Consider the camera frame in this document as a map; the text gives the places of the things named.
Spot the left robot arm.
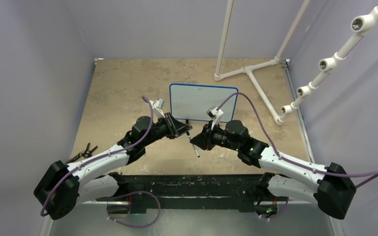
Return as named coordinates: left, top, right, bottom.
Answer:
left=33, top=113, right=192, bottom=220

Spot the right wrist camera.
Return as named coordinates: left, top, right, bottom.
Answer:
left=207, top=107, right=223, bottom=127

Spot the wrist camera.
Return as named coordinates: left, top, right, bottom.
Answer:
left=207, top=107, right=223, bottom=127
left=150, top=98, right=165, bottom=118

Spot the blue framed whiteboard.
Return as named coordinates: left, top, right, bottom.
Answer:
left=169, top=83, right=239, bottom=121

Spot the white marker pen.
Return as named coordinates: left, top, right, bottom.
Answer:
left=186, top=132, right=200, bottom=158

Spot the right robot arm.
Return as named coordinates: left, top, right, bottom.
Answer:
left=190, top=120, right=357, bottom=219

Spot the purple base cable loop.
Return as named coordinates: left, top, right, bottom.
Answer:
left=106, top=191, right=161, bottom=229

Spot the white PVC pipe with fittings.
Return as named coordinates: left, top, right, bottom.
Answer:
left=279, top=5, right=378, bottom=121

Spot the white PVC pipe frame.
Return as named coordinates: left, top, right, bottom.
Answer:
left=214, top=0, right=311, bottom=126

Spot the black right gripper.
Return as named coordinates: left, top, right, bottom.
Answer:
left=190, top=120, right=240, bottom=152

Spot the black pliers tool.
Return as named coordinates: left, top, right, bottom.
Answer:
left=65, top=143, right=98, bottom=164

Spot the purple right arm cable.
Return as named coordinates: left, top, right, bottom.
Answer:
left=216, top=92, right=378, bottom=190

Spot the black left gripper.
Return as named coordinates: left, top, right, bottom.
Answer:
left=142, top=112, right=191, bottom=147

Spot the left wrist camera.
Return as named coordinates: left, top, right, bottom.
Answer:
left=150, top=98, right=165, bottom=118

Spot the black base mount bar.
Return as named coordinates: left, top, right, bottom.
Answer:
left=97, top=174, right=275, bottom=213

